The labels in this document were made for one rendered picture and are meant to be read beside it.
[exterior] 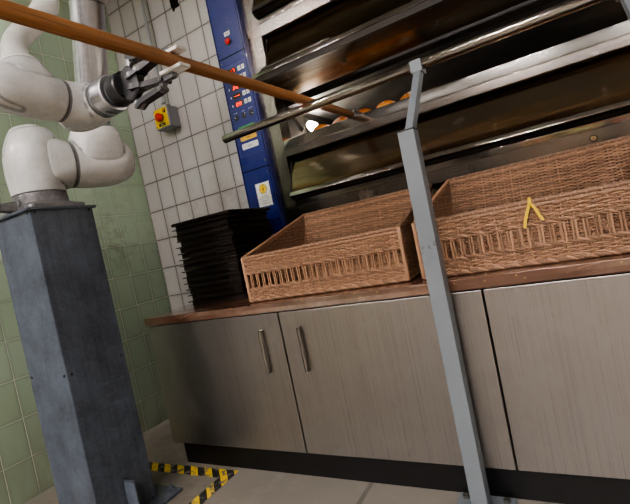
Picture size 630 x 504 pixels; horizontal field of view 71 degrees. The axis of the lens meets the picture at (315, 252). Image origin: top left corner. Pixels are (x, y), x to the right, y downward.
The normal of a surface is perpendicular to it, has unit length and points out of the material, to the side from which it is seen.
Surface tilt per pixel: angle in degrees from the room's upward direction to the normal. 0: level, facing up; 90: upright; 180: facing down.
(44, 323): 90
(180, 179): 90
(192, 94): 90
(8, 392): 90
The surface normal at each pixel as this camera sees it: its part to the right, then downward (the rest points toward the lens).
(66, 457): -0.47, 0.13
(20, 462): 0.85, -0.16
